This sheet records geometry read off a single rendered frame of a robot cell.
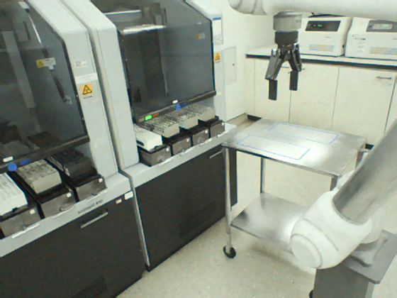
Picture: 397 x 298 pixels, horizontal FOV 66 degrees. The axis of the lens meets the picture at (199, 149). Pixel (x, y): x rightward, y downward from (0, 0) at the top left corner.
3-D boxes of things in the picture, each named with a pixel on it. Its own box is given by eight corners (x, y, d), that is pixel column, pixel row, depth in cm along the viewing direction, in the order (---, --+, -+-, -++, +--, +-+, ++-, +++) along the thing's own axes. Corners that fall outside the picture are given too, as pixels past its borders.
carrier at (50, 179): (60, 181, 138) (57, 169, 136) (62, 182, 137) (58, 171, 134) (33, 192, 131) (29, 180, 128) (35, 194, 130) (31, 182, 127)
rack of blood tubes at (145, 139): (118, 138, 182) (117, 129, 179) (132, 133, 188) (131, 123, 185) (148, 152, 162) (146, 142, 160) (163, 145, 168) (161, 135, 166)
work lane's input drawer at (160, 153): (91, 135, 207) (88, 123, 203) (109, 129, 215) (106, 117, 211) (157, 169, 159) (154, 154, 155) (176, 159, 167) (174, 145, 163)
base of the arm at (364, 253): (392, 233, 112) (395, 221, 109) (370, 268, 98) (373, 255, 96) (342, 212, 124) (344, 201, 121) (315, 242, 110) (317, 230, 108)
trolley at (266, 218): (222, 255, 200) (216, 142, 164) (257, 218, 231) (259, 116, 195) (325, 311, 160) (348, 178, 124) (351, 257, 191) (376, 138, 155)
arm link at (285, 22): (308, 10, 96) (306, 30, 99) (282, 10, 102) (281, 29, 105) (293, 12, 91) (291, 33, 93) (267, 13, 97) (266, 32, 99)
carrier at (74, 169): (91, 167, 148) (88, 157, 145) (93, 169, 146) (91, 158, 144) (68, 177, 140) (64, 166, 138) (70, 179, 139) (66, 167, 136)
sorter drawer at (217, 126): (146, 116, 235) (144, 105, 231) (160, 111, 243) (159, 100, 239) (215, 140, 187) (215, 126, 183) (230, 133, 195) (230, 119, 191)
